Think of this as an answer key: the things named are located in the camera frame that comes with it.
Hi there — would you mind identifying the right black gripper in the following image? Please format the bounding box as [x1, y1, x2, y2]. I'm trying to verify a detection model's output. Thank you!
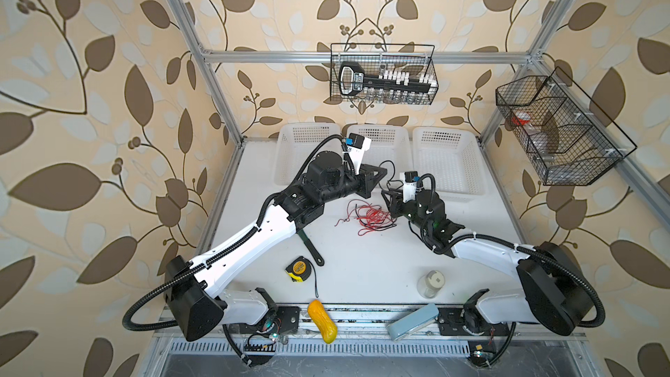
[381, 187, 430, 237]

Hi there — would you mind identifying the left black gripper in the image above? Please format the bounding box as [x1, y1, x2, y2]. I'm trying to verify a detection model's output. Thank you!
[316, 160, 387, 205]

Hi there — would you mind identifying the red cable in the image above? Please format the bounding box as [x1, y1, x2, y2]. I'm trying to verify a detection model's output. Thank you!
[334, 198, 398, 237]

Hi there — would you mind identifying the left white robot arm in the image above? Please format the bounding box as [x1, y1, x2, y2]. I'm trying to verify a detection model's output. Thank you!
[122, 134, 387, 341]

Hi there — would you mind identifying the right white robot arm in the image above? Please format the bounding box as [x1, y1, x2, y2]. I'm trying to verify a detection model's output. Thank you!
[381, 172, 606, 336]

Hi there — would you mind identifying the middle white plastic basket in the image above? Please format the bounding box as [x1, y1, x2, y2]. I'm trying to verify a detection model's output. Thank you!
[347, 124, 415, 181]

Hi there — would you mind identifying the white plastic basket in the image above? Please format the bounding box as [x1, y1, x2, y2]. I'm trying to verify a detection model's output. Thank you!
[273, 122, 340, 186]
[412, 127, 487, 197]
[347, 124, 415, 181]

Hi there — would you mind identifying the right white plastic basket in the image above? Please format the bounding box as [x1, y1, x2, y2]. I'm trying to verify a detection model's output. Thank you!
[412, 127, 487, 197]

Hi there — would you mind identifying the left white plastic basket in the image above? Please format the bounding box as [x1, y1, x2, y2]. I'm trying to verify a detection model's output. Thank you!
[273, 122, 340, 186]

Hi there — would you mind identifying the yellow black tape measure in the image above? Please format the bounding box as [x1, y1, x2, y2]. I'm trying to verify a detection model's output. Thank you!
[284, 256, 319, 298]

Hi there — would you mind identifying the light blue sharpening block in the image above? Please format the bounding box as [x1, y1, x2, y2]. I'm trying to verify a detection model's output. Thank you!
[387, 303, 439, 342]

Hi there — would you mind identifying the red small object in basket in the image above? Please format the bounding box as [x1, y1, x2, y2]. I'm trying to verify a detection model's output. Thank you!
[511, 111, 532, 127]

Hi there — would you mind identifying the yellow squash toy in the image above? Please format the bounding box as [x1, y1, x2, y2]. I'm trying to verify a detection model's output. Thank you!
[307, 300, 338, 344]

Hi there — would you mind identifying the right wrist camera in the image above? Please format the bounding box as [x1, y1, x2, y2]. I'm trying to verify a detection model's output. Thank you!
[401, 171, 420, 202]

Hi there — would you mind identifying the black socket set rail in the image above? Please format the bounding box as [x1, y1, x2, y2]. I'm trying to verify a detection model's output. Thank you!
[336, 61, 439, 96]

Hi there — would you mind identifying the back black wire basket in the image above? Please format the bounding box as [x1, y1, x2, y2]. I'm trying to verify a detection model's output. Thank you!
[330, 42, 439, 106]

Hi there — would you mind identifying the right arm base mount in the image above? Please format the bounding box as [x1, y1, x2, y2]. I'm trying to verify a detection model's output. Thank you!
[436, 289, 516, 369]

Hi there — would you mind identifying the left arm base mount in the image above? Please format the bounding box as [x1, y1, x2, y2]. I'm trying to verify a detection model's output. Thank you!
[222, 287, 301, 368]

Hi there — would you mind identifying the side black wire basket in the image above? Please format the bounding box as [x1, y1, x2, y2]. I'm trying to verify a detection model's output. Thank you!
[496, 67, 638, 187]

